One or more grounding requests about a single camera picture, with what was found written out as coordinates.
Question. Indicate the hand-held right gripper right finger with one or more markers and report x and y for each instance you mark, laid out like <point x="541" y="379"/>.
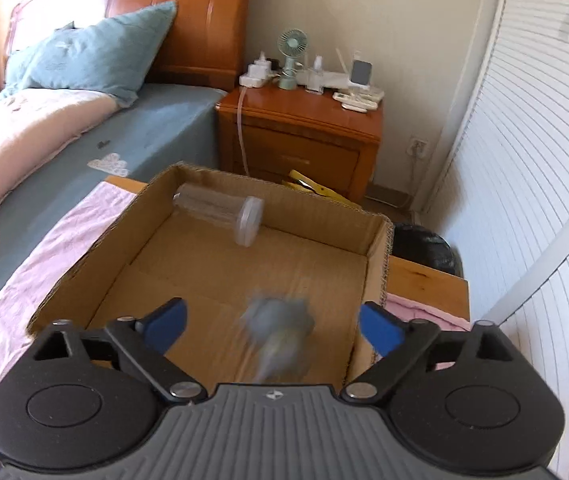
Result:
<point x="380" y="331"/>

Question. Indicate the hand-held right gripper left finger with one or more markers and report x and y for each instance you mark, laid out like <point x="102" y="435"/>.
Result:
<point x="168" y="321"/>

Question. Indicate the brown cardboard box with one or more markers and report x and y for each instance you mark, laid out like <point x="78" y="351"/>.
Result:
<point x="214" y="270"/>

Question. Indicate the grey toy figure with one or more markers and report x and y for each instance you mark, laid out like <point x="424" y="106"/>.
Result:
<point x="277" y="320"/>

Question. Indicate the black trash bag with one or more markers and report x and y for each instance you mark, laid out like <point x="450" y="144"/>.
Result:
<point x="424" y="250"/>

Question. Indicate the clear plastic jar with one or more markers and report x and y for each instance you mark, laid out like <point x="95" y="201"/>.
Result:
<point x="209" y="207"/>

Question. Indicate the pink tablecloth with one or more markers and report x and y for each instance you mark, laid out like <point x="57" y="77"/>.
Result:
<point x="39" y="270"/>

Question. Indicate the yellow clothes hangers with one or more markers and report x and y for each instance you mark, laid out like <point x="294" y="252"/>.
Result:
<point x="314" y="187"/>

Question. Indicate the blue bedsheet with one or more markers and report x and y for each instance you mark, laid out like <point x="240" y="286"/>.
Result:
<point x="164" y="125"/>

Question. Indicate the white remote control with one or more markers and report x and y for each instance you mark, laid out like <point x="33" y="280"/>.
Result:
<point x="359" y="106"/>
<point x="359" y="95"/>

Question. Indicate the wooden nightstand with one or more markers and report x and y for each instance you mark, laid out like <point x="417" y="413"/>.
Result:
<point x="304" y="115"/>

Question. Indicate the pink floral quilt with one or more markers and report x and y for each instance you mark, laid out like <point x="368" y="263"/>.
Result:
<point x="14" y="140"/>

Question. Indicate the white rectangular device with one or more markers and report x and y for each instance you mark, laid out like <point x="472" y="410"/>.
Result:
<point x="334" y="79"/>

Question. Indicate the white power strip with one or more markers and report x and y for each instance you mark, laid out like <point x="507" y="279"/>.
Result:
<point x="254" y="79"/>

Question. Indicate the phone on white stand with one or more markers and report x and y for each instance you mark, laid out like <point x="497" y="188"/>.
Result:
<point x="362" y="72"/>

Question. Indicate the small clear bottle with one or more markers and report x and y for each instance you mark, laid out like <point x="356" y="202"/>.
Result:
<point x="316" y="77"/>

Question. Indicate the blue pillow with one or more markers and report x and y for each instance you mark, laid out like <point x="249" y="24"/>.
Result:
<point x="89" y="55"/>

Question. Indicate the wooden bed headboard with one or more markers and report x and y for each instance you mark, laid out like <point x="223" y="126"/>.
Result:
<point x="189" y="25"/>

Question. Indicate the green mini fan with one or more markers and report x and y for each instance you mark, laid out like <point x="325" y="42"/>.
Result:
<point x="293" y="40"/>

